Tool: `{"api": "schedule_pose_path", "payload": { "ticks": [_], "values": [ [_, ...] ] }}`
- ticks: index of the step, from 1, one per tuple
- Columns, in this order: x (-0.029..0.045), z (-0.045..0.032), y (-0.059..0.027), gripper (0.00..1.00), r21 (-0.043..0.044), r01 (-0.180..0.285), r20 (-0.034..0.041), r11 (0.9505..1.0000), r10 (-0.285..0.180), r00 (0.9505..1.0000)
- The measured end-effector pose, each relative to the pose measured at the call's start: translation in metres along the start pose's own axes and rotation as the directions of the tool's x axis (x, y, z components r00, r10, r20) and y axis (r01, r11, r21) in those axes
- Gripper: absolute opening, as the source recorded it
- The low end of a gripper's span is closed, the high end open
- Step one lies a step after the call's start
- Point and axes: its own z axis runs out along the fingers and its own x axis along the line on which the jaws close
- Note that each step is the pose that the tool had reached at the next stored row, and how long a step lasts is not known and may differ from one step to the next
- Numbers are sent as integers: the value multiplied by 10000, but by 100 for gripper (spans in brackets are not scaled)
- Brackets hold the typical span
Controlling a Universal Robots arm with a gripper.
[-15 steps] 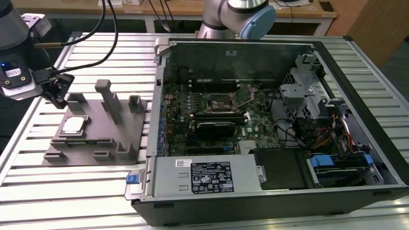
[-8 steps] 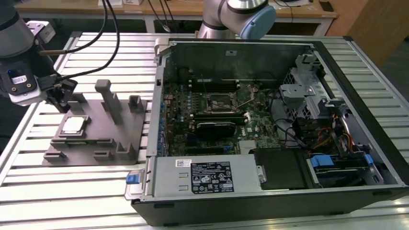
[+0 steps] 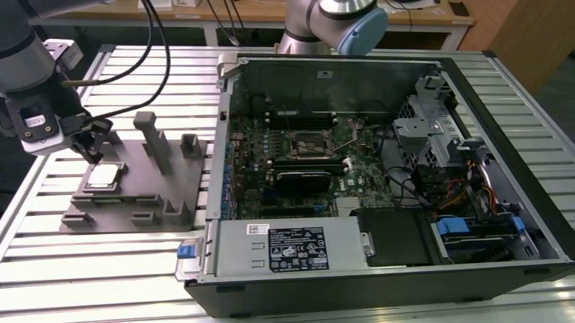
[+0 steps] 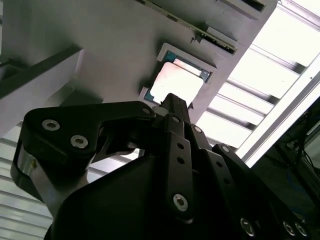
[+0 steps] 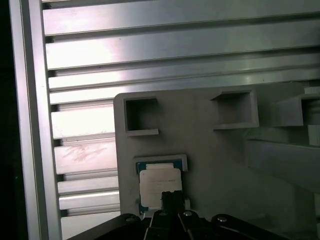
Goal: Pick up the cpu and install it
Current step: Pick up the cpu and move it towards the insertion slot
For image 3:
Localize CPU socket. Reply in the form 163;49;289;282
286;129;338;159

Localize black graphics card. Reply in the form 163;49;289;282
274;170;337;196

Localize green motherboard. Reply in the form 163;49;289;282
227;112;393;219

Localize silver square CPU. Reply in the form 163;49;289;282
87;164;123;186

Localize black open PC case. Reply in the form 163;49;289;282
173;50;575;319

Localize black expansion slot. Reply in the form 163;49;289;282
261;205;338;219

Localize small silver heat sink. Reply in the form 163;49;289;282
335;197;365;215

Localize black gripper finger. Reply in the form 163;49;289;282
91;117;122;157
71;133;105;166

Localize blue disk carrier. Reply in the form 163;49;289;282
434;217;528;245

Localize white paper sheet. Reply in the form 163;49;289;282
137;0;173;11

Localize black plastic bay cover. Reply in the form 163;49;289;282
350;207;453;267

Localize wooden cabinet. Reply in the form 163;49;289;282
461;0;575;94

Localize wooden desk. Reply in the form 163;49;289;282
27;0;478;51

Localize metal socket cover frame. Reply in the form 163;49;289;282
331;116;363;159

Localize grey parts rack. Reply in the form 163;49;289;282
59;110;209;234

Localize silver power supply unit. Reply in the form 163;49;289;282
210;216;377;281

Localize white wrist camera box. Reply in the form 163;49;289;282
18;104;63;156

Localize black camera cable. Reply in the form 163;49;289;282
87;0;173;120
62;0;155;87

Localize yellow orange power wires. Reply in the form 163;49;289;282
442;178;501;216

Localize silver perforated drive cage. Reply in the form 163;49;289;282
390;75;472;169

